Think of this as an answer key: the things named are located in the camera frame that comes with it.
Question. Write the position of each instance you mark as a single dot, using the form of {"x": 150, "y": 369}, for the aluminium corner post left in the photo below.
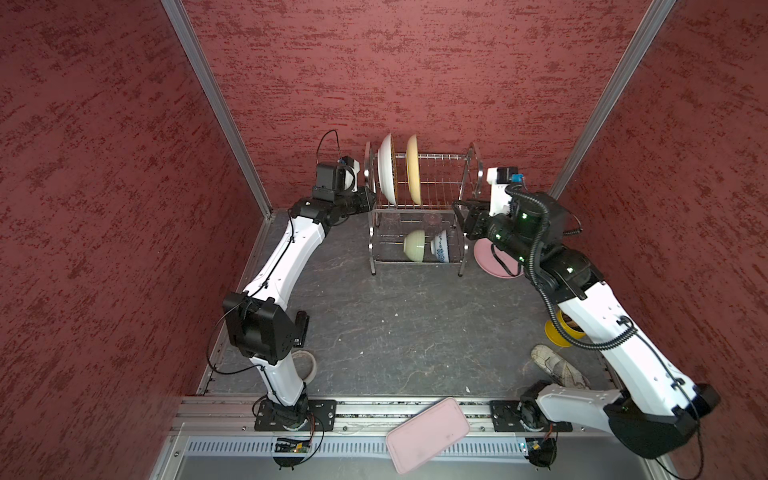
{"x": 190, "y": 43}

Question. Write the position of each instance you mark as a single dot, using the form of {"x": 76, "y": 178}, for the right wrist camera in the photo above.
{"x": 499, "y": 178}

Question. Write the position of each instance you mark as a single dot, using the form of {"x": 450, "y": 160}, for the pink plate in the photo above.
{"x": 494, "y": 261}

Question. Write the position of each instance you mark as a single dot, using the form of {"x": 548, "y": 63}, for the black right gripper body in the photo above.
{"x": 500, "y": 229}

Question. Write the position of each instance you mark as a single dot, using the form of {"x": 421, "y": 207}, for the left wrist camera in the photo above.
{"x": 350, "y": 168}

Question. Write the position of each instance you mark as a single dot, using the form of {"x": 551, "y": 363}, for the aluminium corner post right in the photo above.
{"x": 642, "y": 39}

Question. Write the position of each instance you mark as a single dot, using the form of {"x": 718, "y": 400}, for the black stapler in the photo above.
{"x": 301, "y": 324}

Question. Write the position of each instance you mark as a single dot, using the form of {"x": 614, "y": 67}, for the steel two-tier dish rack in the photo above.
{"x": 445, "y": 178}

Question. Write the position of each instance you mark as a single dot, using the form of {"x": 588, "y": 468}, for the masking tape roll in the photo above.
{"x": 308, "y": 366}

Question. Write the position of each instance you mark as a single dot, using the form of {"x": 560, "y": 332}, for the blue white porcelain bowl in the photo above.
{"x": 439, "y": 247}

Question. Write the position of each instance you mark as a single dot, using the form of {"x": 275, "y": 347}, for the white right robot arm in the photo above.
{"x": 658, "y": 409}

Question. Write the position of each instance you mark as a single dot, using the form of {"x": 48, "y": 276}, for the yellow plate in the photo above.
{"x": 413, "y": 170}

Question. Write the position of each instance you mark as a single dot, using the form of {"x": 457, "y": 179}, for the yellow pen cup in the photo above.
{"x": 554, "y": 330}

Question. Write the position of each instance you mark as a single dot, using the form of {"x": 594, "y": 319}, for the white patterned plate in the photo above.
{"x": 386, "y": 169}

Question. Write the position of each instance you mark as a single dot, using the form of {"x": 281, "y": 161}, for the pink tray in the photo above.
{"x": 423, "y": 437}

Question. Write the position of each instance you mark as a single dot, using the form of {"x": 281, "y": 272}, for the pale green bowl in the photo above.
{"x": 414, "y": 246}

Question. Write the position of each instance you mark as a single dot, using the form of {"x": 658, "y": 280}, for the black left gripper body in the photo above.
{"x": 353, "y": 203}

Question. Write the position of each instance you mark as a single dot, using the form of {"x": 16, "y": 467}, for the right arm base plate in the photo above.
{"x": 523, "y": 417}

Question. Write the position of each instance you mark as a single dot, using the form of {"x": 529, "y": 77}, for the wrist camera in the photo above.
{"x": 499, "y": 178}
{"x": 350, "y": 168}

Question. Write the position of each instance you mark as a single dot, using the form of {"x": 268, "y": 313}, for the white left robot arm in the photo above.
{"x": 257, "y": 320}

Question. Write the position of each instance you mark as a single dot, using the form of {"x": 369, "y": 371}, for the aluminium corner post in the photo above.
{"x": 642, "y": 39}
{"x": 190, "y": 43}

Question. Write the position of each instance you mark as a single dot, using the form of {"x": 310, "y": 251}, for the aluminium front rail frame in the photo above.
{"x": 223, "y": 426}

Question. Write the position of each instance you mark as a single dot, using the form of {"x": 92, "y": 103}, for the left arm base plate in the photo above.
{"x": 306, "y": 416}

